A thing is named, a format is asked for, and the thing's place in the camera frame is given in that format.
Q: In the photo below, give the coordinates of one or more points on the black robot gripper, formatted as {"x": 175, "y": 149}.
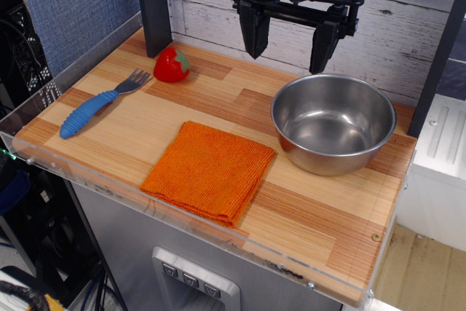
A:
{"x": 255, "y": 19}

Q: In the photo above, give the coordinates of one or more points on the red plastic strawberry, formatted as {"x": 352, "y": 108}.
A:
{"x": 171, "y": 66}

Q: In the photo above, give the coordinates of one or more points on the orange folded cloth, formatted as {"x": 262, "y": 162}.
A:
{"x": 210, "y": 173}

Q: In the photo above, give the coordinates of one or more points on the stainless steel bowl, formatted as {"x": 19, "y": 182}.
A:
{"x": 331, "y": 124}

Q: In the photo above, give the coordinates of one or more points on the clear acrylic table guard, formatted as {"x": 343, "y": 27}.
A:
{"x": 328, "y": 231}

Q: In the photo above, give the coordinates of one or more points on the blue fabric partition panel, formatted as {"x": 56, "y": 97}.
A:
{"x": 78, "y": 34}

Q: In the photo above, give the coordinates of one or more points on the white appliance on right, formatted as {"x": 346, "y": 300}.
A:
{"x": 432, "y": 199}

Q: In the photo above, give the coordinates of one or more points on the silver cabinet with dispenser panel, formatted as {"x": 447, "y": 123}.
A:
{"x": 159, "y": 267}

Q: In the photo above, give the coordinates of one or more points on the black crate rack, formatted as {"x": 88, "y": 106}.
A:
{"x": 24, "y": 68}

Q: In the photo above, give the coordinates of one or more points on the dark left vertical post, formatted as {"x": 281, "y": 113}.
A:
{"x": 156, "y": 25}

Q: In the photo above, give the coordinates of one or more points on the dark vertical post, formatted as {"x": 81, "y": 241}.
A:
{"x": 156, "y": 25}
{"x": 448, "y": 38}

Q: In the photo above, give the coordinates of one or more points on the dark right vertical post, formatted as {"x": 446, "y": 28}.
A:
{"x": 448, "y": 38}

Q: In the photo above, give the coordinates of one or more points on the blue handled metal fork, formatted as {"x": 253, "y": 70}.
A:
{"x": 80, "y": 116}

